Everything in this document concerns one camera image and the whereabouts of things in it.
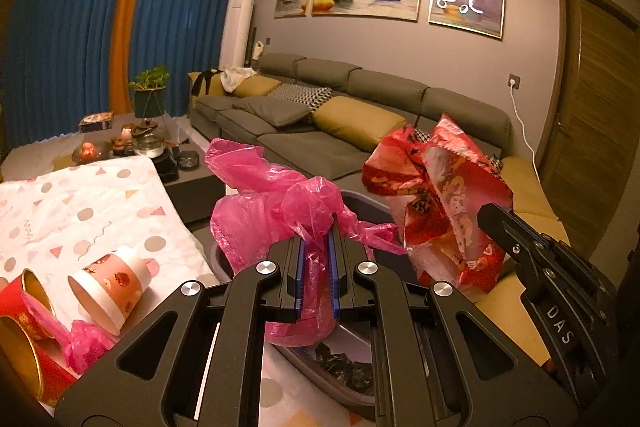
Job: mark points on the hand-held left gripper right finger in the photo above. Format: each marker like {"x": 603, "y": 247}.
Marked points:
{"x": 334, "y": 279}

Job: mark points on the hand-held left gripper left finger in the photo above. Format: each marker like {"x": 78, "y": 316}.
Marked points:
{"x": 300, "y": 279}

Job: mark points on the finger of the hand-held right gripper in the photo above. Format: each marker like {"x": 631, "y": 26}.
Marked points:
{"x": 505, "y": 224}

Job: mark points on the red printed plastic bag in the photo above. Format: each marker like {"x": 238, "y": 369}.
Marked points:
{"x": 440, "y": 187}

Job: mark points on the large pink plastic bag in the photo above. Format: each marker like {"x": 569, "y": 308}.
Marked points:
{"x": 250, "y": 217}

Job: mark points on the grey plastic bin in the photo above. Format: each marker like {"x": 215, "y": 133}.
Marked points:
{"x": 365, "y": 201}

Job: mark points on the small pink plastic bag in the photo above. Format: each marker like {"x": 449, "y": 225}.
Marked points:
{"x": 82, "y": 342}

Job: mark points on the black plastic bag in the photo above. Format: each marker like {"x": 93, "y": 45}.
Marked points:
{"x": 345, "y": 359}

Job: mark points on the black white patterned pillow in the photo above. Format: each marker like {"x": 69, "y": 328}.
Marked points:
{"x": 305, "y": 94}
{"x": 422, "y": 136}

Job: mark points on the grey sectional sofa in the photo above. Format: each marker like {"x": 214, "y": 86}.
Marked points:
{"x": 310, "y": 142}

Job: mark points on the dark coffee table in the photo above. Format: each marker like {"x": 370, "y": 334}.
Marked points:
{"x": 187, "y": 192}

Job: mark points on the wooden door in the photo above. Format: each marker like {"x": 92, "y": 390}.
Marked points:
{"x": 595, "y": 107}

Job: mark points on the large mustard pillow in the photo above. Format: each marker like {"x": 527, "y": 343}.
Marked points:
{"x": 357, "y": 119}

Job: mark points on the black ashtray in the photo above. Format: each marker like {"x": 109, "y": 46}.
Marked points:
{"x": 189, "y": 160}

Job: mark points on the flat grey pillow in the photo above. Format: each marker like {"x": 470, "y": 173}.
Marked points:
{"x": 272, "y": 111}

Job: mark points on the peach patterned paper cup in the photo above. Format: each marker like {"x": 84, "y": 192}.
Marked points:
{"x": 115, "y": 282}

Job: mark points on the small mustard pillow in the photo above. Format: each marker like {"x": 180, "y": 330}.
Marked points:
{"x": 257, "y": 86}

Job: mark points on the glass kettle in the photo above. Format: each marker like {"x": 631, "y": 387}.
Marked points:
{"x": 147, "y": 144}

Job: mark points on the white cloth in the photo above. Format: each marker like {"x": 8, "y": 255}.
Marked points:
{"x": 237, "y": 78}

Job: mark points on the black clothing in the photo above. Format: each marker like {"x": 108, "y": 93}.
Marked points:
{"x": 204, "y": 82}

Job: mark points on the white handheld appliance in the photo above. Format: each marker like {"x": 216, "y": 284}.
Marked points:
{"x": 257, "y": 50}

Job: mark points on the white patterned tablecloth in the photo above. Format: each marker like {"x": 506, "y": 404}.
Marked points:
{"x": 75, "y": 207}

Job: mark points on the fruit plate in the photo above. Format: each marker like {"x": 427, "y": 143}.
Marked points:
{"x": 89, "y": 152}

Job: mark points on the potted plant on stand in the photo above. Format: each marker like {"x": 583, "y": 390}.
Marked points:
{"x": 149, "y": 82}

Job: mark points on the white standing air conditioner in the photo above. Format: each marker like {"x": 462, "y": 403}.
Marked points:
{"x": 236, "y": 32}

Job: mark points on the printed gift box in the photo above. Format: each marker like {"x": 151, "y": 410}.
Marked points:
{"x": 96, "y": 122}

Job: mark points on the red paper cup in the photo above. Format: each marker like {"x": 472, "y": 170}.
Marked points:
{"x": 15, "y": 302}
{"x": 50, "y": 367}

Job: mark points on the blue curtain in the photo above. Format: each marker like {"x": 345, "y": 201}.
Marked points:
{"x": 195, "y": 7}
{"x": 60, "y": 47}

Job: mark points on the orange curtain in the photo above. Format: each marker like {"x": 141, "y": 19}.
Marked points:
{"x": 127, "y": 27}

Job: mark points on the wall socket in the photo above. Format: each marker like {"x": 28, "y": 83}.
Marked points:
{"x": 514, "y": 81}

